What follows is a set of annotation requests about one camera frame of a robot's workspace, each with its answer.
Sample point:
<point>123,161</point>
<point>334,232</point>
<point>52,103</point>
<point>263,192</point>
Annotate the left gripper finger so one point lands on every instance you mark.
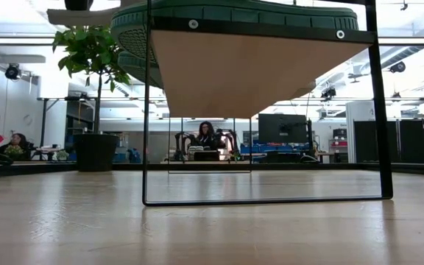
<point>78,4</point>

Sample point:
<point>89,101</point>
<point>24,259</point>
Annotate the grey rubber slide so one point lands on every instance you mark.
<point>83,17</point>

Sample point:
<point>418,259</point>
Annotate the black tabletop robot arm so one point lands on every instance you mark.
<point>230,141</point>
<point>182,143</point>

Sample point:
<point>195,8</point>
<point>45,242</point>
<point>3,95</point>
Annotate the green leafy plant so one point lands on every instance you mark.
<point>90,48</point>

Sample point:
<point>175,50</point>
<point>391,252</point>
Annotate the black plant pot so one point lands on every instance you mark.
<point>96,151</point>

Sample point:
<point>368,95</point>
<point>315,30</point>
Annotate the person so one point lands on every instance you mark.
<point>207,136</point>
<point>18,141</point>

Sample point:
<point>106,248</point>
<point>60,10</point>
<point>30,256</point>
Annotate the black computer monitor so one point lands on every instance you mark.
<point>282,129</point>

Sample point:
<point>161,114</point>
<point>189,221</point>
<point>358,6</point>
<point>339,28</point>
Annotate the black cabinet row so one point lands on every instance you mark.
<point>410,141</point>

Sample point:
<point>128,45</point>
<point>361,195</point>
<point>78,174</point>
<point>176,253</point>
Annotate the black ceiling camera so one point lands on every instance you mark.
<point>328,93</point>
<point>398,67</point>
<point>12,72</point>

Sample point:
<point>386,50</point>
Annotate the black aluminium table frame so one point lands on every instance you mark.
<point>50,167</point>

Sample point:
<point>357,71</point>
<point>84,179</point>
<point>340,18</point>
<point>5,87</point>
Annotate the wooden shelf black metal frame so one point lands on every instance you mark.
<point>252,73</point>

